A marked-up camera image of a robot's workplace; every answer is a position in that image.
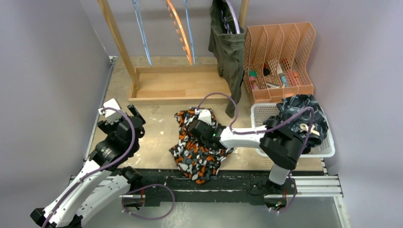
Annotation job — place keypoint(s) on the orange file organizer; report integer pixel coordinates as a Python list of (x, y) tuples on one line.
[(286, 44)]

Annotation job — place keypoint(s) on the olive green shorts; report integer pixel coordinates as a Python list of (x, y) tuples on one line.
[(229, 52)]

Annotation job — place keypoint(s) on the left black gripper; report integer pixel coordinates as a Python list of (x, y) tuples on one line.
[(131, 109)]

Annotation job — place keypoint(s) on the orange camouflage shorts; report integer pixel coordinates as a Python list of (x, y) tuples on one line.
[(196, 161)]

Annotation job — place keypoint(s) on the wooden clothes rack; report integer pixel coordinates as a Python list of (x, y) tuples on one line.
[(169, 83)]

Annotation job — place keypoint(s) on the white blue marker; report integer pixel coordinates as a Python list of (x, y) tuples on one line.
[(281, 75)]

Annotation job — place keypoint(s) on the black red small item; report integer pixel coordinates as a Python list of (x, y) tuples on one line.
[(266, 70)]

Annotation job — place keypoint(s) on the orange hanger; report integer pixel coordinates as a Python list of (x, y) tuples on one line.
[(185, 42)]

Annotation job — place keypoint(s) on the lavender wavy hanger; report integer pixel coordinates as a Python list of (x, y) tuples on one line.
[(228, 20)]

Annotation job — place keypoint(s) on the orange pink small item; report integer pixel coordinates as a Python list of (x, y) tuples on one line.
[(294, 77)]

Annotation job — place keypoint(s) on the green pink small item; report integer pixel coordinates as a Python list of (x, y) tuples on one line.
[(253, 79)]

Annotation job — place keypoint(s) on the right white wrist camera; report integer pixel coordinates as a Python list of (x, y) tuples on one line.
[(203, 115)]

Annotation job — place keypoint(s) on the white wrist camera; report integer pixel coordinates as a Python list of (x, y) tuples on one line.
[(203, 115), (111, 111)]

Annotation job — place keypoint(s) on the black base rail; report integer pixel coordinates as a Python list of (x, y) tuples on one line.
[(228, 186)]

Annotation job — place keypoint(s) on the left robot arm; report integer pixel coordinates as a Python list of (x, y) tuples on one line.
[(100, 181)]

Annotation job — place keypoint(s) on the dark shark print shorts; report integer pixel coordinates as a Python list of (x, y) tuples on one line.
[(292, 105)]

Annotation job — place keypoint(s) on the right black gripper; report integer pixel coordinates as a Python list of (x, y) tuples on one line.
[(207, 125)]

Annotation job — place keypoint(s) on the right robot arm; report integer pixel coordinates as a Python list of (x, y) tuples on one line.
[(282, 145)]

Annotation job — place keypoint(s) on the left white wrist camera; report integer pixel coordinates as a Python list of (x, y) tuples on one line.
[(111, 111)]

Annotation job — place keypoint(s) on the light blue wire hanger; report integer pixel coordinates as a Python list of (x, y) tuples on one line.
[(139, 20)]

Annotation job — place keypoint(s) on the white plastic basket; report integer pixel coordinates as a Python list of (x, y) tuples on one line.
[(262, 111)]

